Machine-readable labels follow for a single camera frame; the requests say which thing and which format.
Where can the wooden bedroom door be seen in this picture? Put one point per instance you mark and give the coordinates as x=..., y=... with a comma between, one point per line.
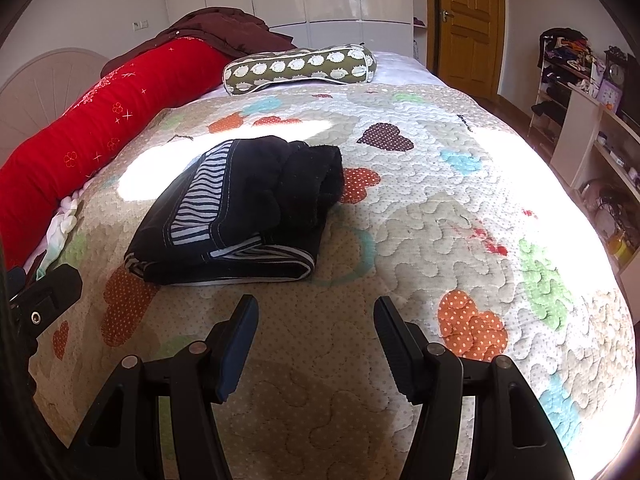
x=469, y=40

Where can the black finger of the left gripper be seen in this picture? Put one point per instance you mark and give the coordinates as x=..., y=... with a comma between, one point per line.
x=36, y=306

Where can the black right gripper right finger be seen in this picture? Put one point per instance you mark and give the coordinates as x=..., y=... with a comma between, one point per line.
x=512, y=435

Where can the white shelf unit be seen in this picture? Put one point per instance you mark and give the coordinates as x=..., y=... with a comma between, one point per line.
x=597, y=158

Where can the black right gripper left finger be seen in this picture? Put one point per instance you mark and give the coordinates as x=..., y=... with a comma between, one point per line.
x=119, y=438

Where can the long red bolster pillow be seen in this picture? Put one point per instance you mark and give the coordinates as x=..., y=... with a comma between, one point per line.
x=61, y=158

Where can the dark maroon blanket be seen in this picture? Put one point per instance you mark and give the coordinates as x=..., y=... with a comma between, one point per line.
x=230, y=31

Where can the dark navy frog pants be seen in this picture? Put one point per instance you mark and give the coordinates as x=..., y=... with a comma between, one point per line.
x=245, y=211

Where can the cluttered shoe rack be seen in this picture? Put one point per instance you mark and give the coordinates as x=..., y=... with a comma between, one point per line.
x=565, y=60

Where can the white round headboard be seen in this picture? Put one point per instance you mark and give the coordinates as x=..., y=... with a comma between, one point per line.
x=41, y=90

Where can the wall power socket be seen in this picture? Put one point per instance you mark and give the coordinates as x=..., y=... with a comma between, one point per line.
x=139, y=25

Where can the green hedgehog-pattern bolster pillow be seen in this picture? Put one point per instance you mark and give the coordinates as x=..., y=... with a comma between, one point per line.
x=346, y=64

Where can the patchwork quilted bedspread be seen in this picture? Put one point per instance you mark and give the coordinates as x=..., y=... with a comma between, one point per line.
x=447, y=211

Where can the small purple clock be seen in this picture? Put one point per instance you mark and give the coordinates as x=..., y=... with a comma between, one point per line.
x=609, y=95

